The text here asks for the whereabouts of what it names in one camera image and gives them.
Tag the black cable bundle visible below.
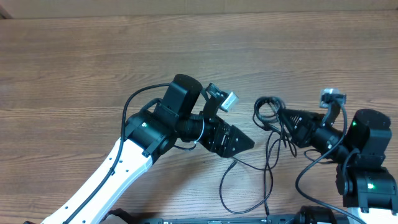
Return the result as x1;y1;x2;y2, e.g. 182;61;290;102
219;96;298;216

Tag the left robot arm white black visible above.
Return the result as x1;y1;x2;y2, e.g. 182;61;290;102
43;74;254;223

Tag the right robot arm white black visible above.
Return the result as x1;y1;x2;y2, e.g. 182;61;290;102
278;106;397;223

